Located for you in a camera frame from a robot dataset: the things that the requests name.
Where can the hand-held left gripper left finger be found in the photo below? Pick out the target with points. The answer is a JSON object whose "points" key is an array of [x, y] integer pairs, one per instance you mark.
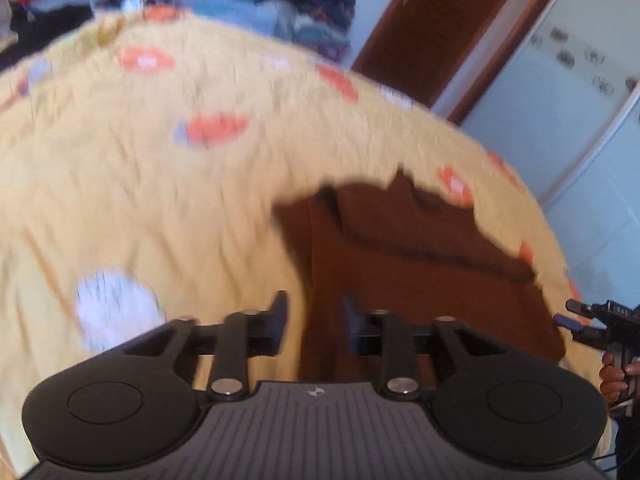
{"points": [[278, 322]]}

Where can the blue quilted blanket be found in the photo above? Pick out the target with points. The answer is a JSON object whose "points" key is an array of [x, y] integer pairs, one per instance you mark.
{"points": [[215, 5]]}

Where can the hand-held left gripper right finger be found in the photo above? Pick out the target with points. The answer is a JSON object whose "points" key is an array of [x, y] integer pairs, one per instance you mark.
{"points": [[352, 325]]}

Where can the dark cloth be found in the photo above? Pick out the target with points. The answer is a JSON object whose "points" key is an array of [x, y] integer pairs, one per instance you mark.
{"points": [[47, 27]]}

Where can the brown knit sweater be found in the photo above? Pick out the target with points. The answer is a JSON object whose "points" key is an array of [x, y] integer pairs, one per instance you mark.
{"points": [[400, 280]]}

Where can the person's right hand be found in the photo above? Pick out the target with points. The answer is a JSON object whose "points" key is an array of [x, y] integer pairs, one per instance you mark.
{"points": [[611, 380]]}

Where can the yellow printed bed sheet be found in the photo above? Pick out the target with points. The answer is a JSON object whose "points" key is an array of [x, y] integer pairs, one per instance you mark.
{"points": [[150, 185]]}

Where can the brown wooden door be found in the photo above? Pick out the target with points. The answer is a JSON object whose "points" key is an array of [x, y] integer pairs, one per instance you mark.
{"points": [[435, 30]]}

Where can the person's dark clothing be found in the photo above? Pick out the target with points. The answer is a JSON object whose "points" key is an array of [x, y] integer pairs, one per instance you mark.
{"points": [[629, 445]]}

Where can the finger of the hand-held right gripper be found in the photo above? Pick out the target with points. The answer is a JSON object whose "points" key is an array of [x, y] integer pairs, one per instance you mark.
{"points": [[582, 307], [570, 324]]}

